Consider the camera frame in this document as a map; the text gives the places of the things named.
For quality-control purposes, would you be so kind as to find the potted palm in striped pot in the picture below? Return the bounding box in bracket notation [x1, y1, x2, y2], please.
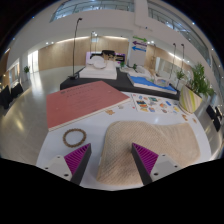
[178, 63, 215, 115]

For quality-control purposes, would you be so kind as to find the blue arrow sign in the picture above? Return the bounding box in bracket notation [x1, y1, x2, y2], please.
[131, 45, 148, 53]

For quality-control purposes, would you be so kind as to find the beige knitted towel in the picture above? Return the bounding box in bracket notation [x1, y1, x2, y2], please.
[95, 120, 202, 188]

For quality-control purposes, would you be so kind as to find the wooden ring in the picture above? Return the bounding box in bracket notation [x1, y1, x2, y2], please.
[62, 128, 88, 149]

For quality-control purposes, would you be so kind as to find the purple arrow sign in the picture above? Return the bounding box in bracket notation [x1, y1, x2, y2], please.
[132, 40, 148, 48]

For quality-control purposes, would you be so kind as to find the blue and white landscape model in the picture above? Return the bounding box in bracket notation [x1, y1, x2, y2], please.
[127, 73, 178, 95]

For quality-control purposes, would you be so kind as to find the large flat red board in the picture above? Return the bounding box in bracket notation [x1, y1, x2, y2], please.
[45, 80, 132, 132]

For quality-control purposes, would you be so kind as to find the low black display platform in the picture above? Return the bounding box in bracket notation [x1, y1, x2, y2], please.
[59, 66, 181, 101]

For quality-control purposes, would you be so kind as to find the group of black chairs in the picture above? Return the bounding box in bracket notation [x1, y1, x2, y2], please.
[0, 83, 25, 110]
[205, 104, 223, 132]

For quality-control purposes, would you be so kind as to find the small distant potted plant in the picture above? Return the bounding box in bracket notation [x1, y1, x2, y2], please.
[22, 65, 31, 83]

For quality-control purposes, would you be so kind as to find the green arrow sign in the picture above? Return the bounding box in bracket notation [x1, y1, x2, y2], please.
[132, 35, 148, 43]

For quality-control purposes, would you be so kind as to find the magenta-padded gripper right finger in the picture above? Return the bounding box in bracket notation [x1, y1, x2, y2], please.
[131, 142, 183, 187]

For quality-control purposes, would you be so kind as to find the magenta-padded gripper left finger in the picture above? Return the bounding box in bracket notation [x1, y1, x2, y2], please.
[43, 143, 93, 186]

